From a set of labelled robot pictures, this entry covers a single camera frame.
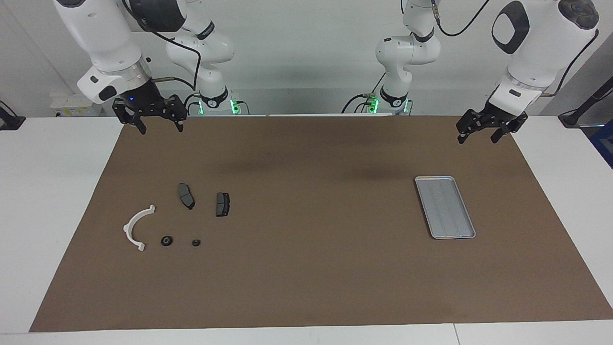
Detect silver metal tray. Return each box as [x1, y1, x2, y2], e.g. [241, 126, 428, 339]
[415, 176, 477, 240]

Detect dark grey eared brake pad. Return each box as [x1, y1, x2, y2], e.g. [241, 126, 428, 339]
[178, 183, 195, 210]

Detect black pole stand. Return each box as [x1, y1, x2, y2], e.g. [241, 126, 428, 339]
[558, 77, 613, 129]

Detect white power strip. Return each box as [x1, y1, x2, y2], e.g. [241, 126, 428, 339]
[50, 93, 103, 117]

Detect blue box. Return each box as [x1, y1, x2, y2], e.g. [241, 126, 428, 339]
[590, 126, 613, 169]

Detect brown table mat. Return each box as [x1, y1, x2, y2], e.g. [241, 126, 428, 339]
[29, 115, 613, 333]

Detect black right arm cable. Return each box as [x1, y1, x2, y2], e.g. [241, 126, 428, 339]
[122, 0, 202, 92]

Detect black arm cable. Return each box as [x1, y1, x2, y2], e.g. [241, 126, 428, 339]
[122, 0, 202, 92]
[430, 0, 600, 97]

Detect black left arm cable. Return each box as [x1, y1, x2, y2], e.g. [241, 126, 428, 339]
[430, 0, 600, 97]

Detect white curved plastic bracket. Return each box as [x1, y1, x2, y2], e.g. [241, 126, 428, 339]
[123, 205, 156, 252]

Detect black base cable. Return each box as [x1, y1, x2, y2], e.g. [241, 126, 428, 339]
[341, 72, 386, 114]

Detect black clamp mount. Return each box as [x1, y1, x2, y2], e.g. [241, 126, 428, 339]
[0, 101, 25, 131]

